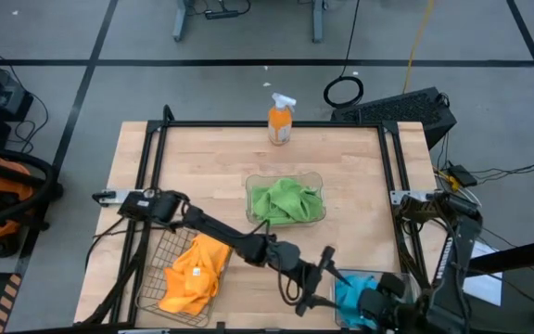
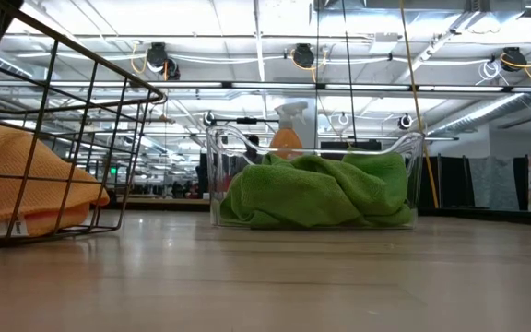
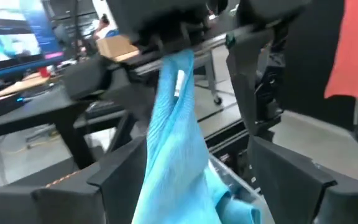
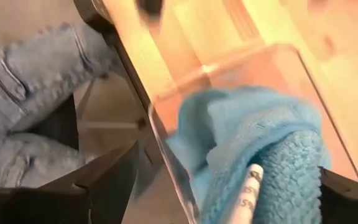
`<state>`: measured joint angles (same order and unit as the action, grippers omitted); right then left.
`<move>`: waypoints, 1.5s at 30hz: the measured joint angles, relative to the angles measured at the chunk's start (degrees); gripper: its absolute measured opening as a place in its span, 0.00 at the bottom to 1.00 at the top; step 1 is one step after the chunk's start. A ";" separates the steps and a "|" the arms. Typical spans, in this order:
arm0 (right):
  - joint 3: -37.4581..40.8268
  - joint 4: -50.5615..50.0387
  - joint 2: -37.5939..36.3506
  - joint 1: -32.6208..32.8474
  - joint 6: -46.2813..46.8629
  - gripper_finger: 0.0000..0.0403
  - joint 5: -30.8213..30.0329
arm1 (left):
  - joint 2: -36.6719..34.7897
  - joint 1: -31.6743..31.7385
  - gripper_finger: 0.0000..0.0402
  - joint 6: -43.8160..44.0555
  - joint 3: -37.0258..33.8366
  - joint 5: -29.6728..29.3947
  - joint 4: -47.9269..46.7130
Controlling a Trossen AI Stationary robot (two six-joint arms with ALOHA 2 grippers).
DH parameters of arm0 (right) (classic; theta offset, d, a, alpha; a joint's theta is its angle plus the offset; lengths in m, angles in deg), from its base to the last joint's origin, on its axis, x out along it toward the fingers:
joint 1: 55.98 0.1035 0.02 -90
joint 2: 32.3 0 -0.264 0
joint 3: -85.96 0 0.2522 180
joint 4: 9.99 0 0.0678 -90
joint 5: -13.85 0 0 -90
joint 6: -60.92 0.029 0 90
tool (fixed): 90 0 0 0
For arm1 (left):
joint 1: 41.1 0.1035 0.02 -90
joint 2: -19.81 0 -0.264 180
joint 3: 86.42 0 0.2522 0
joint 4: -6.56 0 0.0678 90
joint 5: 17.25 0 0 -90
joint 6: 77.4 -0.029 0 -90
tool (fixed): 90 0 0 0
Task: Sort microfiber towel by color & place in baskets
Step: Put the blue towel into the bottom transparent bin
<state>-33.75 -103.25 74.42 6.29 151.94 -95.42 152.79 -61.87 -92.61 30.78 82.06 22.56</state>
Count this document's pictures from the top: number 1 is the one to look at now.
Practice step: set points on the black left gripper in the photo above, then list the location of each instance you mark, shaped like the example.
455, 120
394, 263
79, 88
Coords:
311, 278

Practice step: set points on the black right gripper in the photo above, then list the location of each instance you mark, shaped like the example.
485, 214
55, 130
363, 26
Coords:
378, 301

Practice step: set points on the green microfiber towel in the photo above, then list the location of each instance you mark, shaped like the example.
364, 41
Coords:
285, 201

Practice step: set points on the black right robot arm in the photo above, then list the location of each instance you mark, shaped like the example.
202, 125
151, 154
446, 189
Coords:
448, 260

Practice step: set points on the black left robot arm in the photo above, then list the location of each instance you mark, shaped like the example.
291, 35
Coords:
220, 229

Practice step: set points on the clear rectangular plastic bin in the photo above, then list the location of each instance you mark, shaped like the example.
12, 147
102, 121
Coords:
410, 283

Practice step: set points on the white paper sheet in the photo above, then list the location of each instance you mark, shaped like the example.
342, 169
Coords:
485, 287

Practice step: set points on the clear rounded plastic bin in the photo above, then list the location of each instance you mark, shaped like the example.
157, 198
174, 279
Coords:
253, 183

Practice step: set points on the black side table edge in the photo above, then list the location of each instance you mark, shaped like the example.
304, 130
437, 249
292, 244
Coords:
517, 260

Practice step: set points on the black power adapter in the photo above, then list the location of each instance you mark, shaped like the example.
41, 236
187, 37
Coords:
462, 175

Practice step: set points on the orange spray bottle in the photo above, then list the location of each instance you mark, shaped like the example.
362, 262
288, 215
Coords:
280, 120

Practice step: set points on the black computer tower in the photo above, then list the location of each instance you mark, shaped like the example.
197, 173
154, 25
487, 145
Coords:
397, 111

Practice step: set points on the grey desk leg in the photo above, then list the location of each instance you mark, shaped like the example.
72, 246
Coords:
181, 23
318, 23

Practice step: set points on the black power strip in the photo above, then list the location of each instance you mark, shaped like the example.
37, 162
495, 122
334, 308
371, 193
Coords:
223, 14

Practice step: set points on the orange and black vacuum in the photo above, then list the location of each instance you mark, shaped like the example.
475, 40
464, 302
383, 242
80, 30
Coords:
9, 188

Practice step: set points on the black aluminium table frame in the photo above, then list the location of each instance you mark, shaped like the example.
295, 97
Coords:
202, 124

